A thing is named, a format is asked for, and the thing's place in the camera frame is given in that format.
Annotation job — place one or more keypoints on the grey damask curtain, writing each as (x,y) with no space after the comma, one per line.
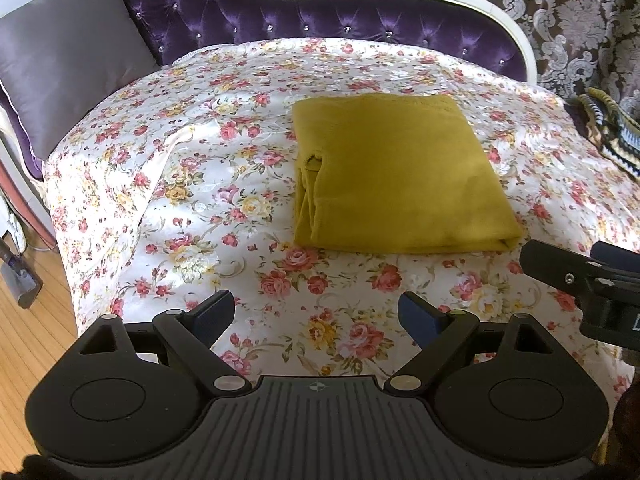
(565,10)

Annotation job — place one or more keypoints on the striped knitted cloth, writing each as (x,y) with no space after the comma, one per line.
(615,130)

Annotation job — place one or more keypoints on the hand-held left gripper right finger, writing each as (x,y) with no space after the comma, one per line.
(417,316)

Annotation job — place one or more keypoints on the floral bed sheet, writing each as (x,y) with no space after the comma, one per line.
(200,185)

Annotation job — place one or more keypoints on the grey purple vacuum head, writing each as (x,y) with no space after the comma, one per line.
(20,277)

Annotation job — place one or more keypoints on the grey satin pillow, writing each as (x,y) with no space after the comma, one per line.
(65,60)

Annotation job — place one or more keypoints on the mustard yellow garment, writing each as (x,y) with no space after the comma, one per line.
(400,175)

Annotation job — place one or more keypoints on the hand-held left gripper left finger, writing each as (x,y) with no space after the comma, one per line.
(215,311)

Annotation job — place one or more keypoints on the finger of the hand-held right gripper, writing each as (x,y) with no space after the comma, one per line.
(555,265)
(620,257)

